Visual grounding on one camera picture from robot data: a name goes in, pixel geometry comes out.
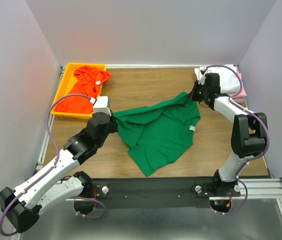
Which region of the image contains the orange t shirt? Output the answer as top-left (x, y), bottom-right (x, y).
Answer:
top-left (54, 65), bottom-right (112, 115)

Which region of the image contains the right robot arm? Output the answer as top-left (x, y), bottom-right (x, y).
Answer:
top-left (188, 72), bottom-right (270, 197)

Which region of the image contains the yellow plastic bin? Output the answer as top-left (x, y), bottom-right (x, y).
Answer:
top-left (49, 62), bottom-right (108, 120)

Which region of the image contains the white folded t shirt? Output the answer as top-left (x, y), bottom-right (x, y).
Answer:
top-left (194, 64), bottom-right (236, 94)

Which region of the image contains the aluminium frame rail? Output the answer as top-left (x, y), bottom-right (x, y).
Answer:
top-left (238, 178), bottom-right (282, 199)

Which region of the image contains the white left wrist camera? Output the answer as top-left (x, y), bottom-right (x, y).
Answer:
top-left (93, 96), bottom-right (112, 116)

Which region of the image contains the pink folded t shirt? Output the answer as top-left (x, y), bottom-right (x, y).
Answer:
top-left (230, 66), bottom-right (247, 104)

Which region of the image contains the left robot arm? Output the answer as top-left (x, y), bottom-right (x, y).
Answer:
top-left (0, 111), bottom-right (118, 237)

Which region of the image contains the green t shirt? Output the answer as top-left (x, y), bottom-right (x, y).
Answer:
top-left (114, 92), bottom-right (201, 177)

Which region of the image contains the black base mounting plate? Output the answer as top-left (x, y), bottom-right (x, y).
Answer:
top-left (32, 172), bottom-right (241, 210)

